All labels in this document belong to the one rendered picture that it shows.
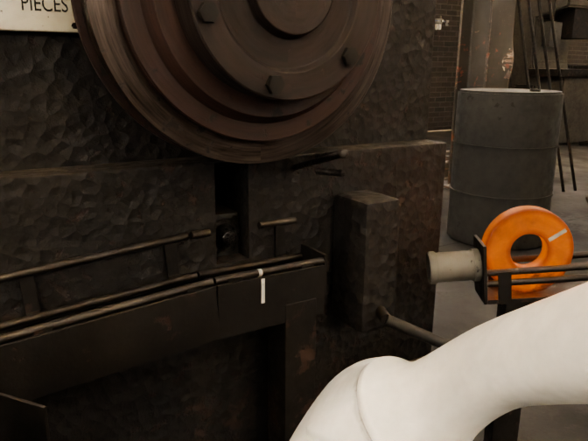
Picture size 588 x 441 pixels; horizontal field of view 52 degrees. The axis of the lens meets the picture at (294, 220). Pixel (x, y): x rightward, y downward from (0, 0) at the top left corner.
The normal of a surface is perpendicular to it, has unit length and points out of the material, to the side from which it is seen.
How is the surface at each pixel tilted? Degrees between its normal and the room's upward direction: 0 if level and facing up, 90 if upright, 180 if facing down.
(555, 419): 0
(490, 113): 90
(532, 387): 120
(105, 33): 90
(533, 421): 0
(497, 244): 90
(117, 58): 90
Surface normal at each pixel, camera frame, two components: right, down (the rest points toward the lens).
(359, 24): 0.52, 0.22
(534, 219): -0.04, 0.25
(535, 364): -0.94, 0.25
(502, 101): -0.45, 0.22
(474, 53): -0.85, 0.12
